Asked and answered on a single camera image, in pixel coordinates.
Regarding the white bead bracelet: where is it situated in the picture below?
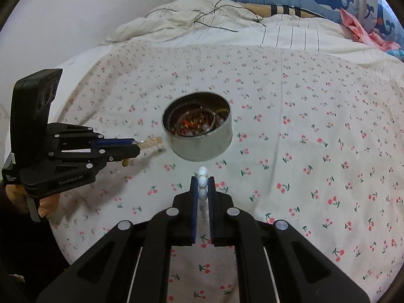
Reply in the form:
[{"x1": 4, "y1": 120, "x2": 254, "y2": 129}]
[{"x1": 196, "y1": 166, "x2": 210, "y2": 228}]

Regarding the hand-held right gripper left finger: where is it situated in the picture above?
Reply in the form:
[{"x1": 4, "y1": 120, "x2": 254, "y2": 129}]
[{"x1": 36, "y1": 176, "x2": 200, "y2": 303}]

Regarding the white striped duvet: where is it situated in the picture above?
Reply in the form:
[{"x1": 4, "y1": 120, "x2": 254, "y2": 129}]
[{"x1": 106, "y1": 0, "x2": 404, "y2": 79}]

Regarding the heap of bead bracelets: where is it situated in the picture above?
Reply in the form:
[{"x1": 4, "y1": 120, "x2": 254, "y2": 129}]
[{"x1": 170, "y1": 106, "x2": 226, "y2": 138}]

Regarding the beige bead bracelet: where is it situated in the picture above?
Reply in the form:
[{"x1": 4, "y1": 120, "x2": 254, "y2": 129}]
[{"x1": 121, "y1": 136, "x2": 165, "y2": 168}]

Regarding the pink cloth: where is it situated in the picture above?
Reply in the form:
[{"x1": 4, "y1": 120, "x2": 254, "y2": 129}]
[{"x1": 339, "y1": 8, "x2": 401, "y2": 51}]

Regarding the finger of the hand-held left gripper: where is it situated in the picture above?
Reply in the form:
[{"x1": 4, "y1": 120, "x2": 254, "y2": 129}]
[
  {"x1": 101, "y1": 145, "x2": 141, "y2": 162},
  {"x1": 95, "y1": 137, "x2": 139, "y2": 149}
]

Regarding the thin black cable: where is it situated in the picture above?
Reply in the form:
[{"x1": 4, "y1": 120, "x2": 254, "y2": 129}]
[{"x1": 145, "y1": 0, "x2": 264, "y2": 34}]

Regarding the cherry print bedsheet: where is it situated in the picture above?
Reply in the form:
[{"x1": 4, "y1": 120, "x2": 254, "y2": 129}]
[{"x1": 52, "y1": 39, "x2": 404, "y2": 303}]

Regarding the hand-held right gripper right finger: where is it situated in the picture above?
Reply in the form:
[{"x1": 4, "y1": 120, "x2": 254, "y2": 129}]
[{"x1": 208, "y1": 176, "x2": 370, "y2": 303}]

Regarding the tan black striped pillow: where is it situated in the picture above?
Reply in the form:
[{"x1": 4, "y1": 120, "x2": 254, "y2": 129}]
[{"x1": 238, "y1": 3, "x2": 325, "y2": 19}]

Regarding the person's left hand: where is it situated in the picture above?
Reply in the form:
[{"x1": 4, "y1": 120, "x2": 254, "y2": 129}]
[{"x1": 5, "y1": 185, "x2": 60, "y2": 220}]

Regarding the round metal tin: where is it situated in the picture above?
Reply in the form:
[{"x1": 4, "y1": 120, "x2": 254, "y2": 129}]
[{"x1": 162, "y1": 91, "x2": 233, "y2": 161}]

